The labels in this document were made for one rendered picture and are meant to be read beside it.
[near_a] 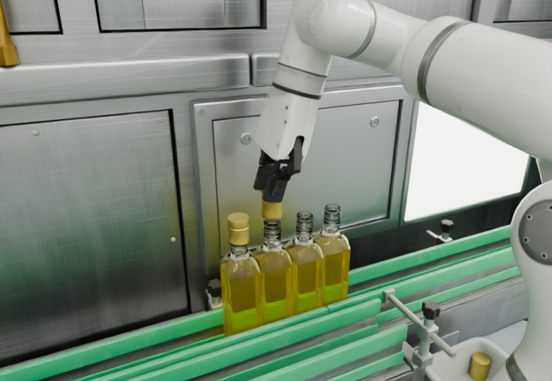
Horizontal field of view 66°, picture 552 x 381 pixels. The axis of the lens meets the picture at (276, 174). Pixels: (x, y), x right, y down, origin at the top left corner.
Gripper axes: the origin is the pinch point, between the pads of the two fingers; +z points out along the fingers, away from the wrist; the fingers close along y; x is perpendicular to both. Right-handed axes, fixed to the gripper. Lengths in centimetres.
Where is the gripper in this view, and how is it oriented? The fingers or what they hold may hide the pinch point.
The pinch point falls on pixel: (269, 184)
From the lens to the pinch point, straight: 66.7
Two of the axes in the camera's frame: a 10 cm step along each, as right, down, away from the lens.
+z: -2.6, 9.2, 3.0
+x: 8.9, 1.0, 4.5
